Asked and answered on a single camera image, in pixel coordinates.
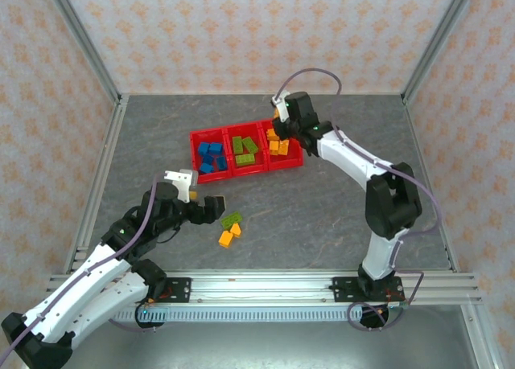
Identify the wide aluminium frame rail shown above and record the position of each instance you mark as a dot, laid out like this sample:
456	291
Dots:
261	284

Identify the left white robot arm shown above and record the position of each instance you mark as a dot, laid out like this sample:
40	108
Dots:
80	282

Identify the blue lego brick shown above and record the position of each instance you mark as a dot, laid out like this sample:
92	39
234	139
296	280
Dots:
221	162
216	148
203	148
208	159
206	168

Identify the red plastic bin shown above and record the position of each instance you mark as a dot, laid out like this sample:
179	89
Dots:
194	160
260	164
294	161

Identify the long orange lego brick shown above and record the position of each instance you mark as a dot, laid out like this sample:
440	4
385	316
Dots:
284	147

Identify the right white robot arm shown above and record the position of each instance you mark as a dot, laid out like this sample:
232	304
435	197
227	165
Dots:
346	156

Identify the aluminium frame post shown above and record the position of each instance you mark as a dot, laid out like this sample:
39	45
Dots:
80	39
438	39

